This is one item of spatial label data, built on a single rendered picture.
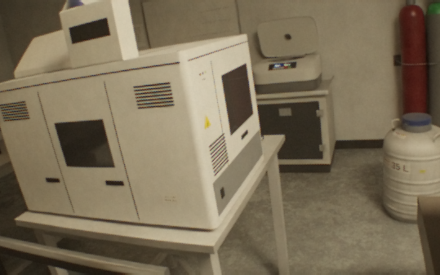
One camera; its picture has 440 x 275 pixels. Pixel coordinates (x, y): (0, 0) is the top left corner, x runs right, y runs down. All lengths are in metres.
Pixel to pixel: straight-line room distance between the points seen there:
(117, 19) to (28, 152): 0.66
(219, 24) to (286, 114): 1.36
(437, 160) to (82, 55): 2.17
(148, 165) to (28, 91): 0.51
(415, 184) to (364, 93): 1.59
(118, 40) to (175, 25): 3.32
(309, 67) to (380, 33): 0.91
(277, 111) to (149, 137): 2.41
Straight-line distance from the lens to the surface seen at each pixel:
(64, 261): 1.04
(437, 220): 1.48
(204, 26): 4.18
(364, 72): 3.88
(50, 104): 1.27
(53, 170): 1.39
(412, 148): 2.50
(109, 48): 1.05
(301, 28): 3.70
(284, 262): 2.16
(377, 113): 3.98
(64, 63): 1.35
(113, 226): 1.29
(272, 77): 3.34
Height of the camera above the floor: 1.48
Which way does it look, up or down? 17 degrees down
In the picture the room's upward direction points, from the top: 10 degrees counter-clockwise
